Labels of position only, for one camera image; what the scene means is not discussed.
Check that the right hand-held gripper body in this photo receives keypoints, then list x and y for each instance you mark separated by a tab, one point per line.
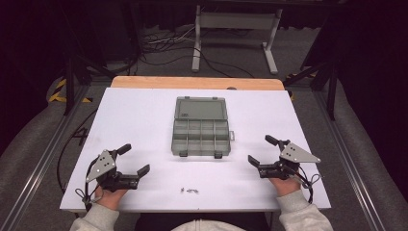
296	154

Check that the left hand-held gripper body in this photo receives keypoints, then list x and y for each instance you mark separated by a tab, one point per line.
103	166

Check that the grey transparent organizer box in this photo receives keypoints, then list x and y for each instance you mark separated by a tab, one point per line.
200	134

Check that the person's left hand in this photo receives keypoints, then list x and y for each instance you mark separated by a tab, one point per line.
110	198

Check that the person's right hand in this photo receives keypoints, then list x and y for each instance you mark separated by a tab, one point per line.
285	186

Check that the black tripod stand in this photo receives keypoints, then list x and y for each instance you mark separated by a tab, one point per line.
332	93
69	83

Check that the person's torso and lap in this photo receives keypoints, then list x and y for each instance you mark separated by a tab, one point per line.
202	224

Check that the yellow black hazard tape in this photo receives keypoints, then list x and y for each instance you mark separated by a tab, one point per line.
56	96

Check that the aluminium floor rail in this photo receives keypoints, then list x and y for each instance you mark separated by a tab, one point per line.
349	163
41	166

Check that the white metal stand frame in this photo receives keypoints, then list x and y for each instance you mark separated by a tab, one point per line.
196	48

